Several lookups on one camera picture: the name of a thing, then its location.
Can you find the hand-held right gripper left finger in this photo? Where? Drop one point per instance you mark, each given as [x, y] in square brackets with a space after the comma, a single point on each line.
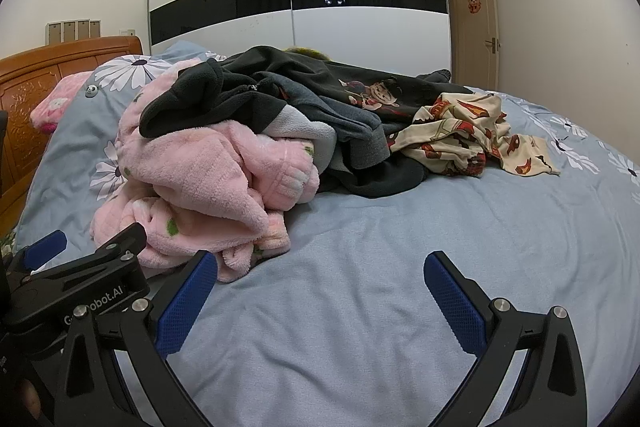
[186, 304]

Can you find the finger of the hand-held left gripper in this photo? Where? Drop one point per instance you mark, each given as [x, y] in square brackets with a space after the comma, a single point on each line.
[46, 249]
[122, 239]

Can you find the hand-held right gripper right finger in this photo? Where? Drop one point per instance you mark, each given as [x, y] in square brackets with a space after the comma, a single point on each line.
[456, 307]

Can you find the pink fleece garment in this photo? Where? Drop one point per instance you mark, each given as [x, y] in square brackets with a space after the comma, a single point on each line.
[210, 167]

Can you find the person's left hand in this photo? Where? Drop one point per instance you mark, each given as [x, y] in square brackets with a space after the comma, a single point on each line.
[30, 399]

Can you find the dark floral bed sheet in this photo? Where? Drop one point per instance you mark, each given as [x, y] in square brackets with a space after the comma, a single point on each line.
[6, 247]

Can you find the blue floral quilt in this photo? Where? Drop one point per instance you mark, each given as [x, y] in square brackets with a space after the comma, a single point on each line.
[350, 287]

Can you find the pink fluffy blanket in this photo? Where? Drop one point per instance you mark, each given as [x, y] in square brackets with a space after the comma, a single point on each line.
[55, 104]

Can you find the black fleece garment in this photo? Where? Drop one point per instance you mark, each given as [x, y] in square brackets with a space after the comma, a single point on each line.
[200, 102]

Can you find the wooden headboard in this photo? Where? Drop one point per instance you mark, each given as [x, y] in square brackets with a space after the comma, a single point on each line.
[30, 72]

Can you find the cream patterned pajama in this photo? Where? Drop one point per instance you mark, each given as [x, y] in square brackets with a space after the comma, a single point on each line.
[465, 127]

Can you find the light grey fleece garment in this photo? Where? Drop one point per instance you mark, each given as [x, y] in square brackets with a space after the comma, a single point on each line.
[300, 127]

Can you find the cardboard box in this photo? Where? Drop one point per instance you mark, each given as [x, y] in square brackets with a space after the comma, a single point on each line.
[480, 57]

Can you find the dark grey cartoon print sweatshirt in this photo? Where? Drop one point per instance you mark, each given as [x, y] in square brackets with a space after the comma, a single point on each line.
[325, 77]

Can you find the yellow green cloth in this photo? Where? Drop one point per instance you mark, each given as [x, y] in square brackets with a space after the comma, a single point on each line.
[305, 52]

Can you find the white wall outlet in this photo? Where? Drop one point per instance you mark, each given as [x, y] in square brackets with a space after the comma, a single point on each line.
[127, 32]

